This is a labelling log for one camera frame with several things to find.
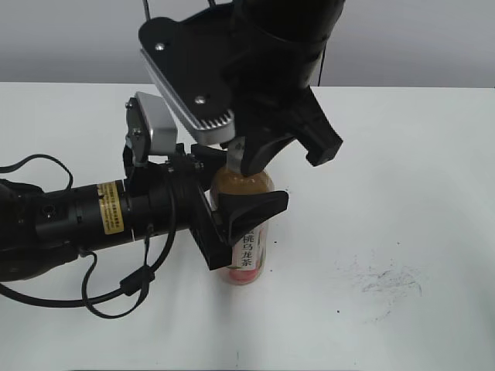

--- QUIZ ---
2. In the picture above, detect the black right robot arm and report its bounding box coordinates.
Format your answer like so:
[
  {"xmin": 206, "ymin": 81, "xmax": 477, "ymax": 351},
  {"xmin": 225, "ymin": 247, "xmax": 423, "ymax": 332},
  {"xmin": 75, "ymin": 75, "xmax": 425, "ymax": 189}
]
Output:
[{"xmin": 224, "ymin": 1, "xmax": 344, "ymax": 175}]

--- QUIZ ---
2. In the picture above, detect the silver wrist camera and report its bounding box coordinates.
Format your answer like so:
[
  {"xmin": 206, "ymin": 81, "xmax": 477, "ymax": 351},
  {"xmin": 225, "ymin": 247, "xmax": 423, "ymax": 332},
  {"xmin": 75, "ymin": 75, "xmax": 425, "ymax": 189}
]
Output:
[
  {"xmin": 138, "ymin": 17, "xmax": 235, "ymax": 145},
  {"xmin": 125, "ymin": 91, "xmax": 177, "ymax": 167}
]

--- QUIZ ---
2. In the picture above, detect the oolong tea bottle pink label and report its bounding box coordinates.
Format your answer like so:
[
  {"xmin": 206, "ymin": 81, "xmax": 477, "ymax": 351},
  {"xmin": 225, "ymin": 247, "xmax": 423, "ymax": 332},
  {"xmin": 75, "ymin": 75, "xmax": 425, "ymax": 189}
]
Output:
[{"xmin": 208, "ymin": 142, "xmax": 274, "ymax": 286}]

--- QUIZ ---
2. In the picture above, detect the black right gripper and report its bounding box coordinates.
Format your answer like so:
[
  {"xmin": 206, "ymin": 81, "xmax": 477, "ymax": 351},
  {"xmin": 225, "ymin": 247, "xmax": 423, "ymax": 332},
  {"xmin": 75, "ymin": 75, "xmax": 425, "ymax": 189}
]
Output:
[{"xmin": 222, "ymin": 34, "xmax": 343, "ymax": 176}]

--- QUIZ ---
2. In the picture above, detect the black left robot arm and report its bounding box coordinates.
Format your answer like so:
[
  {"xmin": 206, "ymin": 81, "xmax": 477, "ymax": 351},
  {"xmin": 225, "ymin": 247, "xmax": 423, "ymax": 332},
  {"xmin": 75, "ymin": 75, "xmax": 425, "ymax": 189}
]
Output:
[{"xmin": 1, "ymin": 145, "xmax": 288, "ymax": 282}]

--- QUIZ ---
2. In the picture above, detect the white bottle cap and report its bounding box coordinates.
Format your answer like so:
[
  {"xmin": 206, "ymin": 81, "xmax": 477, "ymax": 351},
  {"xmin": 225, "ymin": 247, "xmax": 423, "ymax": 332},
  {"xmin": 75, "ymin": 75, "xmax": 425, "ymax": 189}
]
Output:
[{"xmin": 226, "ymin": 137, "xmax": 245, "ymax": 174}]

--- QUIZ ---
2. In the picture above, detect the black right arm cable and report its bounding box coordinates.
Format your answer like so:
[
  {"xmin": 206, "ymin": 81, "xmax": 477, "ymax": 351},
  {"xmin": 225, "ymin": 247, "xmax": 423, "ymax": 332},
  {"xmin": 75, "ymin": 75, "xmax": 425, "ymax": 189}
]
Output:
[{"xmin": 317, "ymin": 42, "xmax": 328, "ymax": 87}]

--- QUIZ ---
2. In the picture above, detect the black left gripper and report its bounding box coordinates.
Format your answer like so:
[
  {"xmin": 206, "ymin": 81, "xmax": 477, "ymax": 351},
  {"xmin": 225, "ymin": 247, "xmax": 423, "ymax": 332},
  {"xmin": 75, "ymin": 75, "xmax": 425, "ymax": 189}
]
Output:
[{"xmin": 122, "ymin": 143, "xmax": 289, "ymax": 270}]

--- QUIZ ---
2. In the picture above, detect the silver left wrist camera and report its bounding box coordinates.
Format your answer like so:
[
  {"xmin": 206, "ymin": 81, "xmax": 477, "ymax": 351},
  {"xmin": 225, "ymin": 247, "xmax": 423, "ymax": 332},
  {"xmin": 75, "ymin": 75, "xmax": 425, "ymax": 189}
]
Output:
[{"xmin": 125, "ymin": 91, "xmax": 177, "ymax": 167}]

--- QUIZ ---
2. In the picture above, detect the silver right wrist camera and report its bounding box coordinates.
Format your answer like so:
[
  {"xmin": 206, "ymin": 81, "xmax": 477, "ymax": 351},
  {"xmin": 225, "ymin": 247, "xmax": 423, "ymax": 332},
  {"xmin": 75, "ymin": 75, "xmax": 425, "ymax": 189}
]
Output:
[{"xmin": 138, "ymin": 17, "xmax": 235, "ymax": 145}]

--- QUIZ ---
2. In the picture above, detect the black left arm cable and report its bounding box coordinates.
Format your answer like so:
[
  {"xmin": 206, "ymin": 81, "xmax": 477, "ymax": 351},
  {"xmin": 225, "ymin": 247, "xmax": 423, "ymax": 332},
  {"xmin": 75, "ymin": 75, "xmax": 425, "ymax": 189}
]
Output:
[{"xmin": 0, "ymin": 154, "xmax": 177, "ymax": 319}]

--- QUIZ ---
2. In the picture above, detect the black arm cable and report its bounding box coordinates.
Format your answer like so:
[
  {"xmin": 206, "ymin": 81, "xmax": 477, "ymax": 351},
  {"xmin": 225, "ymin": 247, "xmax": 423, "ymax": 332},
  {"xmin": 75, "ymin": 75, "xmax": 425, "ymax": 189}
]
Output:
[
  {"xmin": 0, "ymin": 154, "xmax": 177, "ymax": 319},
  {"xmin": 317, "ymin": 42, "xmax": 328, "ymax": 87}
]

